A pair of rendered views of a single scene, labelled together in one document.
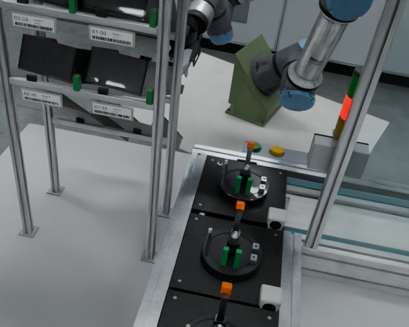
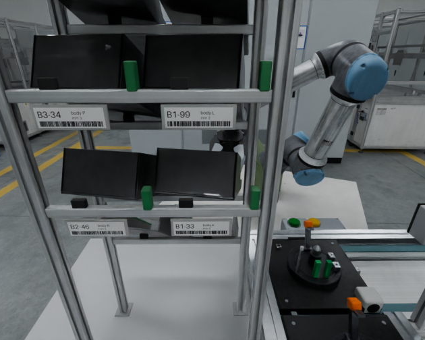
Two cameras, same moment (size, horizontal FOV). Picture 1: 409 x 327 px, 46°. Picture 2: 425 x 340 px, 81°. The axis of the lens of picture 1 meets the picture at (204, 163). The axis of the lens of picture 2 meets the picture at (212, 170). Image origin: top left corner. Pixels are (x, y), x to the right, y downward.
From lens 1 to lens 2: 0.66 m
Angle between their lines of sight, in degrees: 13
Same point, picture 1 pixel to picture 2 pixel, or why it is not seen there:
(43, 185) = (110, 305)
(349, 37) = not seen: hidden behind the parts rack
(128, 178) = (191, 275)
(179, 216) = (270, 322)
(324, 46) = (336, 128)
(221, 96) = not seen: hidden behind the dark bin
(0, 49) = (25, 170)
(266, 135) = (283, 208)
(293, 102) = (307, 179)
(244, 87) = (258, 175)
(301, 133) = (306, 202)
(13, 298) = not seen: outside the picture
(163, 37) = (280, 106)
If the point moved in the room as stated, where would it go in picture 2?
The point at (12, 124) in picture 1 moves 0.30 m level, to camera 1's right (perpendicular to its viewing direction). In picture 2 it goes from (59, 270) to (247, 257)
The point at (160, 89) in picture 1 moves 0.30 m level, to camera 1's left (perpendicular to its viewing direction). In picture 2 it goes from (271, 185) to (36, 195)
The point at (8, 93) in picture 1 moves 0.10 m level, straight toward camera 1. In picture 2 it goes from (46, 231) to (48, 279)
